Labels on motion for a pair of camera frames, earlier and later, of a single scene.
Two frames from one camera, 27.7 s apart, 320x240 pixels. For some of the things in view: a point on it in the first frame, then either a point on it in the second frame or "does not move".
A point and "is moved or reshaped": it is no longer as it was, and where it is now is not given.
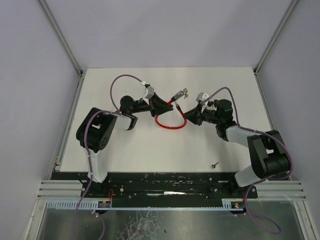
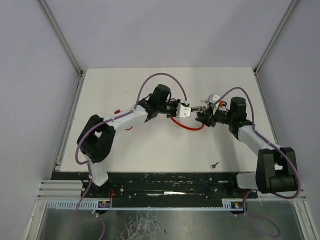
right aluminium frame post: [274, 37] does not move
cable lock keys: [185, 91] is moved or reshaped
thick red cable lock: [174, 98] -> [186, 127]
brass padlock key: [213, 166] does not move
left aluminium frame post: [50, 15] does not move
